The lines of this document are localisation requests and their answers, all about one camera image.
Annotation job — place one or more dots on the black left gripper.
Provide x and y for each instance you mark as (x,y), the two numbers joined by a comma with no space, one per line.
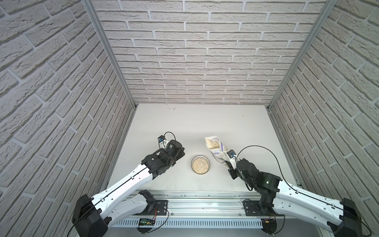
(176,148)

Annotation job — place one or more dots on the white slotted cable duct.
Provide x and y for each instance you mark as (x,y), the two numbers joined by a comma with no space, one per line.
(197,223)

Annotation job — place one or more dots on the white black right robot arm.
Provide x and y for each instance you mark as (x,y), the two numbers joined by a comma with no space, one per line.
(279,198)

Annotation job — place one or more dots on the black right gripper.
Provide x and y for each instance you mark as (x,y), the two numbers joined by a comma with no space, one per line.
(233,171)

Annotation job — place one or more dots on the white purple oats bag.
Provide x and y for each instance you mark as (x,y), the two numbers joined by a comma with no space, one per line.
(217,149)

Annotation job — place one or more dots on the left green circuit board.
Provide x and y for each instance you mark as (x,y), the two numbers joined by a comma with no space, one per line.
(146,222)

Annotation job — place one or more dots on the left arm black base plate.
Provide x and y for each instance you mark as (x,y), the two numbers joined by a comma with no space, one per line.
(157,207)

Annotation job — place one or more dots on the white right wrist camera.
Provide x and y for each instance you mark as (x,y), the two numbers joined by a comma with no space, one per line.
(232,156)

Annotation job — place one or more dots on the right wall base aluminium rail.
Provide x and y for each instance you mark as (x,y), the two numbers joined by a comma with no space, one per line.
(288,155)

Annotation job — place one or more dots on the front aluminium rail frame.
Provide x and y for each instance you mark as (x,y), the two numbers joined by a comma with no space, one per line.
(209,205)

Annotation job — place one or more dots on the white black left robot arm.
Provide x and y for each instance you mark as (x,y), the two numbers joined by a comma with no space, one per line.
(94,215)

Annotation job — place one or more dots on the corner aluminium post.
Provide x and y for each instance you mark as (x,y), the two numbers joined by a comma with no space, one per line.
(321,19)
(91,11)

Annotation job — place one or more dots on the left corner aluminium post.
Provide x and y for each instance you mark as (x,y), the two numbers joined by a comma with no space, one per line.
(91,11)

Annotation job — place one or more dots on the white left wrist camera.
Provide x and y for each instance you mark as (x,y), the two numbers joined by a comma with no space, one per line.
(162,142)

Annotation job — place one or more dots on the patterned white breakfast bowl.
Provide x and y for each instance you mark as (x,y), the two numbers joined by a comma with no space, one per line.
(200,165)

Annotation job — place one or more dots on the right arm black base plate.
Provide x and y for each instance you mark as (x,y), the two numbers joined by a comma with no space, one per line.
(252,208)

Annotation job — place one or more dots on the right corner aluminium post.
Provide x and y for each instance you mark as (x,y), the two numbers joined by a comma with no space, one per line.
(321,19)

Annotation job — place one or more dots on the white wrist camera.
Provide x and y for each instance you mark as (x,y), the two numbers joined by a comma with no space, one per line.
(162,142)
(232,156)

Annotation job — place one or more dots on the right round black controller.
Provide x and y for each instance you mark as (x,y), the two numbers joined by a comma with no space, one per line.
(269,226)

